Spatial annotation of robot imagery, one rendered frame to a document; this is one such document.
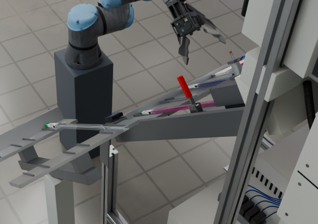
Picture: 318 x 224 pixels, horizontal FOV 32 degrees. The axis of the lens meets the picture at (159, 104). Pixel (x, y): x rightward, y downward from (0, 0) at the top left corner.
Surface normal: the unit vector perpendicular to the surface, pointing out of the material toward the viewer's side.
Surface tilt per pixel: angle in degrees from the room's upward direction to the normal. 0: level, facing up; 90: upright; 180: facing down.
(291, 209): 90
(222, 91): 90
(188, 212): 0
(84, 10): 7
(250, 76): 90
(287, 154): 0
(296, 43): 90
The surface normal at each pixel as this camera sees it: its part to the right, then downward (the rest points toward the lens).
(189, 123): -0.78, 0.39
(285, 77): 0.62, 0.58
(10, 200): 0.08, -0.71
